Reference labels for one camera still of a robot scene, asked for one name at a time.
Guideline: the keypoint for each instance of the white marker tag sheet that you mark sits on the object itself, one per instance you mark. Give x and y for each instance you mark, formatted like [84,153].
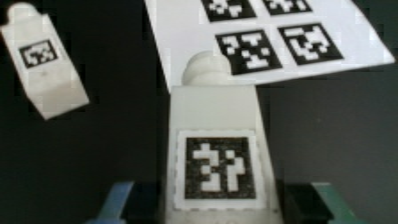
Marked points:
[287,38]

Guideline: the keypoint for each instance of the white table leg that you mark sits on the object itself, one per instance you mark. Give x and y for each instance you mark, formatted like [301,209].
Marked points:
[45,68]
[221,189]

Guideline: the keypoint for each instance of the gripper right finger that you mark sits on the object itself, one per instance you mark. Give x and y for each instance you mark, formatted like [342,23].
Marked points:
[313,205]

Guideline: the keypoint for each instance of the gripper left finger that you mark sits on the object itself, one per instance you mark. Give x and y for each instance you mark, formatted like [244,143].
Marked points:
[130,206]

